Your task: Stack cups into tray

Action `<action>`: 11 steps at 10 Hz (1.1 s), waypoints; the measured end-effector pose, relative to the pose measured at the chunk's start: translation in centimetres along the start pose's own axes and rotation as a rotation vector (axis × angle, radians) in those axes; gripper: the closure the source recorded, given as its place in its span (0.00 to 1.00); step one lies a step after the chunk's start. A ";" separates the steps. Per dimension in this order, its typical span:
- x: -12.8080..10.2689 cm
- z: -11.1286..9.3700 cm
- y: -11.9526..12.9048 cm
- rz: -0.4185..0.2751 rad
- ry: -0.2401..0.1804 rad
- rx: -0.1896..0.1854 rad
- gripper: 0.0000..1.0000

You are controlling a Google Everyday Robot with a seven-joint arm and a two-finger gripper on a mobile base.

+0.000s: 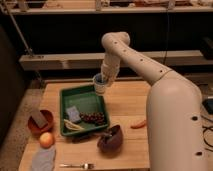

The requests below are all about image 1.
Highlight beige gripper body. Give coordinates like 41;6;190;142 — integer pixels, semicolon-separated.
101;62;118;86

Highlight white blue cup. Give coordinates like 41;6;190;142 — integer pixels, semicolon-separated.
93;73;107;95

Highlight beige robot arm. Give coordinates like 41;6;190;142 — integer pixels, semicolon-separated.
101;32;208;171

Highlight green plastic tray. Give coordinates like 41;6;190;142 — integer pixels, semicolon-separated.
60;85;110;137

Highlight dark grape bunch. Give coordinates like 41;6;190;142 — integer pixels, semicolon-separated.
80;113;105;126

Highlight blue sponge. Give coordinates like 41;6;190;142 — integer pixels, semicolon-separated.
66;106;81;123

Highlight orange carrot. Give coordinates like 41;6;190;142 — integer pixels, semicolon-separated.
130;120;147;129

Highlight yellow banana piece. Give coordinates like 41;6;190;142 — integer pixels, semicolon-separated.
64;119;84;130

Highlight dark brown bowl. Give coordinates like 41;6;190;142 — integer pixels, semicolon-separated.
97;125;123;153

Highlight wooden shelf rack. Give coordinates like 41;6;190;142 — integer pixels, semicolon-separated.
0;0;213;71

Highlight brown block in bowl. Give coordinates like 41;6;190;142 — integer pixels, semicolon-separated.
32;110;47;128

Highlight orange fruit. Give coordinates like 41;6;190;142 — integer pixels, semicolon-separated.
39;132;54;148

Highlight red-brown bowl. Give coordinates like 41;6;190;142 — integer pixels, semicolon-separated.
27;110;54;135

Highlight silver fork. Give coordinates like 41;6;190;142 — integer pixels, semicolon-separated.
59;163;94;170

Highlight grey cloth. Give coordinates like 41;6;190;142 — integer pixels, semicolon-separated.
30;146;56;171

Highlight black cables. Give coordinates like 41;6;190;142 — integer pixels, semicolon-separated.
200;113;213;153

